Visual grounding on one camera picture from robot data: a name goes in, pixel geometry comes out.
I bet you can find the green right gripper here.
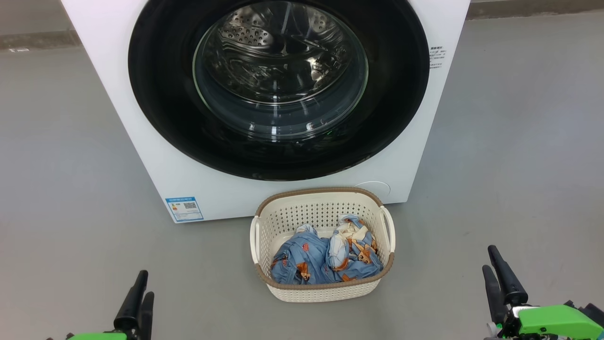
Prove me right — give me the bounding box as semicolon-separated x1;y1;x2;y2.
482;246;604;340

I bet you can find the blue energy label sticker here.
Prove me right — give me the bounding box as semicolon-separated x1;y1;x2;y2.
166;197;204;223

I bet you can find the blue and white patterned garment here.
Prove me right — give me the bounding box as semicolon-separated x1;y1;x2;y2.
328;214;384;283

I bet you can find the black round glass washer door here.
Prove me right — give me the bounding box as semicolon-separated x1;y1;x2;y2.
128;0;430;181

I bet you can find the white front-load washing machine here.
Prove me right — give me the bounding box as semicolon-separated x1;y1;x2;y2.
60;0;471;223

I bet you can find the round white filter cover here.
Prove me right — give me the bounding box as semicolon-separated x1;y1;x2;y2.
354;181;391;200

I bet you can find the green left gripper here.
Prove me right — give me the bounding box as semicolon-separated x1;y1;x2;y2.
66;270;155;340

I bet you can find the cream perforated laundry basket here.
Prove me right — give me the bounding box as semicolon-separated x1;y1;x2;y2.
250;187;396;303

